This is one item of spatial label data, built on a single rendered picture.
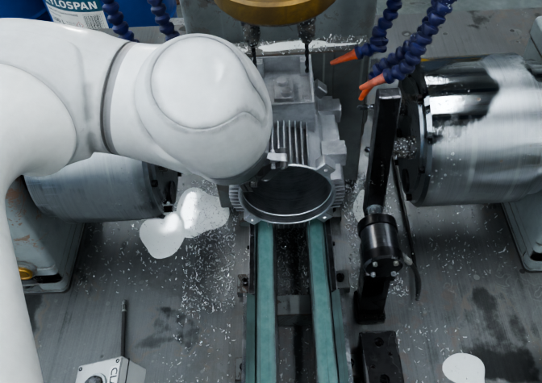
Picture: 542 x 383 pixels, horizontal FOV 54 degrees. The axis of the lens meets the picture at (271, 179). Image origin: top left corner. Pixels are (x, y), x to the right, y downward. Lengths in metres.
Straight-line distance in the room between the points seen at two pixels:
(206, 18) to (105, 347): 0.62
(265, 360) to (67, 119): 0.52
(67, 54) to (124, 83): 0.05
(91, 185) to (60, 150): 0.41
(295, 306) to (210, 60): 0.64
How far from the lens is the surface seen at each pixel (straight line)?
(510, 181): 0.90
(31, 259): 1.05
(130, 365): 0.72
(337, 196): 0.88
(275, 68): 0.93
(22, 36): 0.49
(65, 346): 1.07
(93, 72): 0.46
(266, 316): 0.87
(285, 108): 0.84
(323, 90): 0.95
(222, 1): 0.74
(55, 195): 0.90
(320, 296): 0.89
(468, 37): 1.60
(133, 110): 0.44
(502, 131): 0.86
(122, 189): 0.86
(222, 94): 0.39
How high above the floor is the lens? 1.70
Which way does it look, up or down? 50 degrees down
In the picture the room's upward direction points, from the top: 6 degrees counter-clockwise
